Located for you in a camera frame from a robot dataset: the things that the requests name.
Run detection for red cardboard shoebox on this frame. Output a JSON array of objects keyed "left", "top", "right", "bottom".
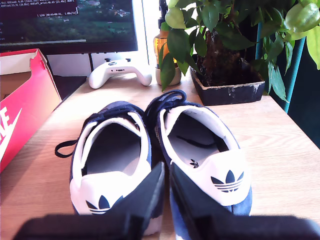
[{"left": 0, "top": 48, "right": 63, "bottom": 174}]

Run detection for wide black computer monitor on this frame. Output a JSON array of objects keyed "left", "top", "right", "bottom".
[{"left": 0, "top": 0, "right": 139, "bottom": 55}]

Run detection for teal metal stand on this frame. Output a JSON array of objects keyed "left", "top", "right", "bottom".
[{"left": 254, "top": 21, "right": 307, "bottom": 115}]

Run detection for blue suede shoe white stripes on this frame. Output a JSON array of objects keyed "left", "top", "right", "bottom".
[
  {"left": 144, "top": 89, "right": 253, "bottom": 240},
  {"left": 54, "top": 100, "right": 166, "bottom": 237}
]

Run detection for black desk pad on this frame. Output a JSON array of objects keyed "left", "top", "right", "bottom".
[{"left": 46, "top": 74, "right": 88, "bottom": 101}]

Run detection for black rectangular planter tray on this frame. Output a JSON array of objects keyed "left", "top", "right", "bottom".
[{"left": 189, "top": 58, "right": 266, "bottom": 107}]

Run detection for amber glass pump bottle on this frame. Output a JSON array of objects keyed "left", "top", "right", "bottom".
[{"left": 152, "top": 0, "right": 178, "bottom": 69}]

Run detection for small cream ceramic pot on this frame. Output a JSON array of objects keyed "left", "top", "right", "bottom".
[{"left": 154, "top": 65, "right": 183, "bottom": 87}]

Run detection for green leafy potted plant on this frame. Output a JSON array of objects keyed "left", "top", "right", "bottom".
[{"left": 158, "top": 0, "right": 320, "bottom": 103}]

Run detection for white game controller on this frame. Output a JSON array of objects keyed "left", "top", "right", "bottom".
[{"left": 88, "top": 57, "right": 153, "bottom": 90}]

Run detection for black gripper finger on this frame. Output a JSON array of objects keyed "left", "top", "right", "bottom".
[
  {"left": 103, "top": 161, "right": 166, "bottom": 238},
  {"left": 169, "top": 161, "right": 236, "bottom": 240}
]

